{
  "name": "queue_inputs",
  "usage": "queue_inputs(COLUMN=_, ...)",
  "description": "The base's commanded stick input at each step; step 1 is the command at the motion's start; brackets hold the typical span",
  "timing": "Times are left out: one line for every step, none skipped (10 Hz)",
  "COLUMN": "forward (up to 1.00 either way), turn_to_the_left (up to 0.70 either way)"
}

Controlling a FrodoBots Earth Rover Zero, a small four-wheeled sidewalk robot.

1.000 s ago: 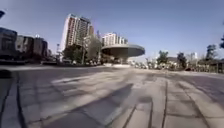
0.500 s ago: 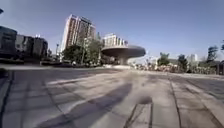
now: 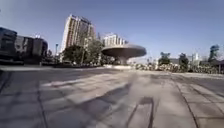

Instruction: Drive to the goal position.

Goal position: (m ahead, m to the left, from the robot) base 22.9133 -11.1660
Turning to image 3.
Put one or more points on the mushroom-shaped concrete structure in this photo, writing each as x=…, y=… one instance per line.
x=123, y=51

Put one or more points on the white building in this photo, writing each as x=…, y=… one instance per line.
x=113, y=40

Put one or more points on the group of dark green trees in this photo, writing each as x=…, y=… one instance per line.
x=80, y=53

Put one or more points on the grey paved plaza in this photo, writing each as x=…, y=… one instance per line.
x=100, y=100

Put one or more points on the tall beige high-rise building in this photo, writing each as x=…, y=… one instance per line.
x=76, y=31

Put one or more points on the small tree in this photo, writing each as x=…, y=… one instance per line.
x=164, y=59
x=213, y=53
x=183, y=60

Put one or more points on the row of bushes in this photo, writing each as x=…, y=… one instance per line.
x=186, y=68

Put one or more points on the dark low building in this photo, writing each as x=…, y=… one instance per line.
x=20, y=46

